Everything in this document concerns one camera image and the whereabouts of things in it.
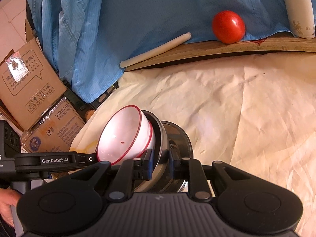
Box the lower cardboard box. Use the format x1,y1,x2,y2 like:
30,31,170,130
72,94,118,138
21,96,85,152

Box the blue cloth garment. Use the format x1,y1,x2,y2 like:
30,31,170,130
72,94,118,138
27,0,290,103

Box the steel bowl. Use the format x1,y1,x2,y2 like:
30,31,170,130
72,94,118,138
134,110,169,192

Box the white bowl red rim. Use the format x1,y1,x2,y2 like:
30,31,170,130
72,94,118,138
130,117,155,158
96,105,142,165

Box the person left hand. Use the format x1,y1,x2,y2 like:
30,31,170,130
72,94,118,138
0,188,22,227

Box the white rolling stick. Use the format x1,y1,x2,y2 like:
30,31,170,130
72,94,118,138
119,32,192,68

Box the wooden board shelf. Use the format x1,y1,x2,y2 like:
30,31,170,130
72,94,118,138
125,32,315,71

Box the cardboard box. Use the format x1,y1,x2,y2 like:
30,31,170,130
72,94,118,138
0,38,68,132
21,96,85,152

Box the red tomato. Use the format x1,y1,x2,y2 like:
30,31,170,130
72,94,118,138
212,10,246,44

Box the white thermos bottle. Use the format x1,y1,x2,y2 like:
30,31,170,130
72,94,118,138
284,0,315,39

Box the steel plate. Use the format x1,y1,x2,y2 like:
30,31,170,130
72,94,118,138
147,120,193,193

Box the black plastic crate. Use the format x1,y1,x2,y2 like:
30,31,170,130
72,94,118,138
61,79,119,114

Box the upper cardboard box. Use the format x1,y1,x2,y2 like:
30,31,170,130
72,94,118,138
0,38,68,132

